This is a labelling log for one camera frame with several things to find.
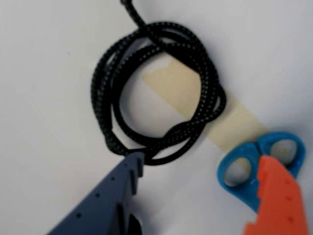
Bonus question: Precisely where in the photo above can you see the black braided USB cable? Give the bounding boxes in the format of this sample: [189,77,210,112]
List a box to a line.
[90,0,227,167]

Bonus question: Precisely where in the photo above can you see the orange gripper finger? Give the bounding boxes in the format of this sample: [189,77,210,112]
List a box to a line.
[242,155,310,235]

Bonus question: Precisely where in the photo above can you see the beige masking tape strip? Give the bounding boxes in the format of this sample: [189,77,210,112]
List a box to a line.
[142,60,268,151]

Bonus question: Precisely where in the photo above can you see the blue-handled scissors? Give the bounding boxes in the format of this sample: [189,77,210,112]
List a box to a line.
[216,132,306,213]

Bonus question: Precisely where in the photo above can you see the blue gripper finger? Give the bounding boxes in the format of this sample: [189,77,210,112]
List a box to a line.
[45,151,145,235]

